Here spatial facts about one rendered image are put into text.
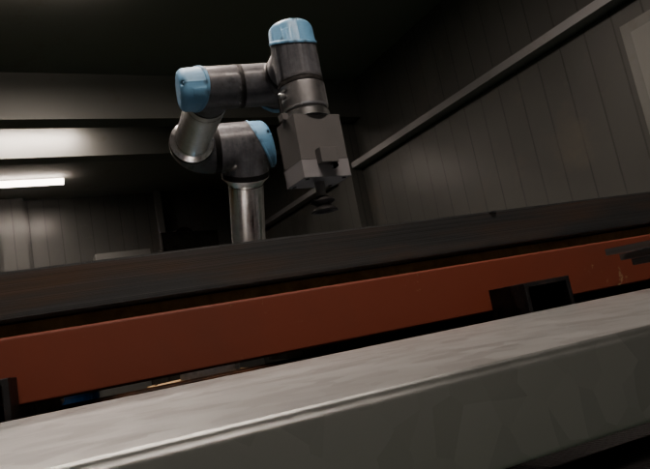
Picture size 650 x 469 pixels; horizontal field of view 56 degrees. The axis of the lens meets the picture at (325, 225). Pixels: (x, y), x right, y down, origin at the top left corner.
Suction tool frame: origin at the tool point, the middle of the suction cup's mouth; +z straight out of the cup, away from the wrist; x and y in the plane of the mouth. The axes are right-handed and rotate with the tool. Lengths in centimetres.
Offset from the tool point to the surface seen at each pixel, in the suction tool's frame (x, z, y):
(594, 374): -68, 21, -32
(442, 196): 314, -71, 303
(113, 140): 517, -199, 82
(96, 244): 817, -154, 105
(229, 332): -36, 17, -32
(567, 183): 185, -45, 298
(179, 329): -35, 16, -35
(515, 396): -68, 21, -35
